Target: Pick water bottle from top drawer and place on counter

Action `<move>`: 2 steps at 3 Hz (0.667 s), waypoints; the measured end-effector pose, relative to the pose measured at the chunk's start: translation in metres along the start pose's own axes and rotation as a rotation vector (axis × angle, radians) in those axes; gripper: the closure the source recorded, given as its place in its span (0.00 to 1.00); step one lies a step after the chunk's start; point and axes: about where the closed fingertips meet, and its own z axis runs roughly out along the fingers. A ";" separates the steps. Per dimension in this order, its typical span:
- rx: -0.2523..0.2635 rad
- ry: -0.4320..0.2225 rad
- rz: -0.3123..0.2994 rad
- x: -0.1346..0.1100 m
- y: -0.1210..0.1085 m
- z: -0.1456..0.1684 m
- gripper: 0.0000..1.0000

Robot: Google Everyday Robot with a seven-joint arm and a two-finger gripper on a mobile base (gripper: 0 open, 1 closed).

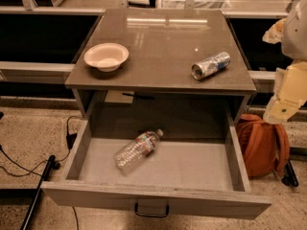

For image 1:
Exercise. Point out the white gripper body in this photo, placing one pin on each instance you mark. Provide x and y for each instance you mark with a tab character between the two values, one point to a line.
296	35

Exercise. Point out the clear plastic water bottle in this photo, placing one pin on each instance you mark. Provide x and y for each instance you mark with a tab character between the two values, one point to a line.
128	157

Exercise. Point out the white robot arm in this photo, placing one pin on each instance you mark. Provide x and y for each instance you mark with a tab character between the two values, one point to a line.
291	32

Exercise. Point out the grey open drawer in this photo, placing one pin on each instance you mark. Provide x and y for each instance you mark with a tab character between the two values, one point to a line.
196	169

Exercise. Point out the grey cabinet with glossy top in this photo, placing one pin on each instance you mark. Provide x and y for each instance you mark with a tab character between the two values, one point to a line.
163	45

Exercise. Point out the orange backpack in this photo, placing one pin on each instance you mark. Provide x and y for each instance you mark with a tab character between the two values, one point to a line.
265	147

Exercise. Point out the crushed silver soda can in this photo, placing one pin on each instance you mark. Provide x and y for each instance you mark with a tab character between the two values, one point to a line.
210	65

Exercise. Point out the black pen in cabinet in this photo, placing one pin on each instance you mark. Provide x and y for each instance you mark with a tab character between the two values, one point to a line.
137	96

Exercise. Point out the white bowl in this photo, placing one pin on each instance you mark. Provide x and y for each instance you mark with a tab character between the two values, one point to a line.
106	57

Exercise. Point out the black pole on floor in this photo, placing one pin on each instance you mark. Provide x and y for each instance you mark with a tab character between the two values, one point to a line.
38	192

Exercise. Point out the black drawer handle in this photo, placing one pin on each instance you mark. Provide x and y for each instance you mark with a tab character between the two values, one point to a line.
151	212

